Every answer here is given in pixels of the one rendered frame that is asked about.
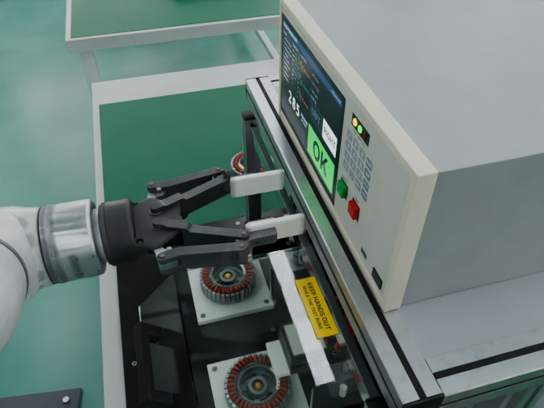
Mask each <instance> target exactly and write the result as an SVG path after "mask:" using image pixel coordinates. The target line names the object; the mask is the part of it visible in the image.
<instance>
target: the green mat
mask: <svg viewBox="0 0 544 408"><path fill-rule="evenodd" d="M249 110H252V109H251V108H250V106H249V102H248V101H247V100H246V84H243V85H237V86H231V87H221V88H214V89H208V90H202V91H192V92H186V93H180V94H173V95H167V96H156V97H151V98H145V99H139V100H127V101H122V102H116V103H110V104H99V111H100V139H101V153H102V168H103V182H104V202H109V201H114V200H119V199H124V198H128V199H129V200H131V202H133V203H136V202H140V201H142V200H144V199H146V198H147V195H148V192H147V183H148V182H151V181H167V180H171V179H173V178H177V177H180V176H185V175H189V174H191V173H195V172H200V171H203V170H206V169H209V168H214V167H221V168H222V169H223V170H224V169H227V170H228V171H229V172H230V176H232V170H231V161H232V158H233V157H234V156H235V155H236V154H239V153H240V152H242V151H243V136H242V119H241V112H243V111H249ZM279 209H281V208H280V206H279V204H278V201H277V198H276V197H275V195H274V191H270V192H265V193H261V212H267V211H272V210H279ZM241 216H246V204H245V196H243V197H238V198H232V196H231V193H229V194H228V195H226V196H224V197H222V198H219V199H217V200H215V201H213V202H211V203H209V204H207V205H205V206H203V207H201V208H199V209H197V210H195V211H193V212H191V213H189V214H188V216H187V218H186V219H183V221H188V222H190V223H191V224H193V225H199V224H204V223H212V222H216V221H220V220H225V219H233V218H237V217H241Z"/></svg>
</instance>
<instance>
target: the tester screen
mask: <svg viewBox="0 0 544 408"><path fill-rule="evenodd" d="M288 88H289V89H290V91H291V93H292V95H293V96H294V97H295V99H296V101H297V103H298V104H299V106H300V119H299V118H298V117H297V116H296V114H295V112H294V110H293V108H292V107H291V105H290V103H289V101H288ZM283 97H284V98H285V100H286V102H287V103H288V105H289V107H290V109H291V111H292V112H293V114H294V116H295V118H296V120H297V121H298V122H299V124H300V127H301V128H302V130H303V132H304V134H305V143H304V141H303V139H302V138H301V136H300V134H299V132H298V130H297V129H296V127H295V125H294V123H293V121H292V119H291V118H290V116H289V114H288V112H287V110H286V109H285V107H284V105H283ZM310 99H312V101H313V102H314V104H315V105H316V107H317V108H318V110H319V111H320V113H321V115H322V116H323V117H324V119H325V121H326V122H327V124H328V126H329V127H330V129H331V130H332V131H333V133H334V135H335V137H336V138H337V146H336V155H335V158H334V155H333V154H332V152H331V150H330V149H329V147H328V146H327V144H326V142H325V140H324V139H323V138H322V136H321V134H320V132H319V130H318V129H317V127H316V126H315V124H314V123H313V121H312V119H311V117H310V116H309V113H310ZM282 107H283V110H284V112H285V113H286V115H287V117H288V119H289V121H290V123H291V124H292V126H293V128H294V130H295V132H296V133H297V135H298V137H299V139H300V141H301V142H302V144H303V146H304V149H305V150H306V151H307V149H308V123H309V124H310V126H311V127H312V129H313V130H314V132H315V134H316V135H317V137H318V138H319V140H320V142H321V144H322V146H323V147H324V148H325V151H326V152H327V154H328V156H329V157H330V159H331V160H332V162H333V164H334V172H335V165H336V158H337V149H338V135H339V127H340V120H341V112H342V100H341V99H340V98H339V96H338V94H337V93H336V92H335V90H334V89H333V88H332V87H331V85H330V84H329V82H328V81H327V79H326V78H325V76H324V75H323V74H322V73H321V71H320V70H319V68H318V67H317V65H316V64H315V62H314V61H313V60H312V59H311V57H310V56H309V55H308V53H307V51H306V50H305V49H304V47H303V45H302V44H301V43H300V42H299V40H298V39H297V38H296V36H295V35H294V33H293V32H292V30H291V29H290V28H289V27H288V25H287V24H286V22H285V21H284V20H283V89H282ZM307 153H308V151H307ZM308 156H309V158H310V160H311V161H312V163H313V165H314V167H315V169H316V170H317V172H318V174H319V176H320V178H321V179H322V181H323V183H324V185H325V187H326V188H327V190H328V192H329V195H330V196H331V197H332V195H333V188H332V194H331V192H330V191H329V189H328V187H327V185H326V183H325V182H324V180H323V178H322V176H321V174H320V173H319V171H318V169H317V167H316V165H315V164H314V162H313V160H312V158H311V156H310V154H309V153H308ZM333 187H334V181H333Z"/></svg>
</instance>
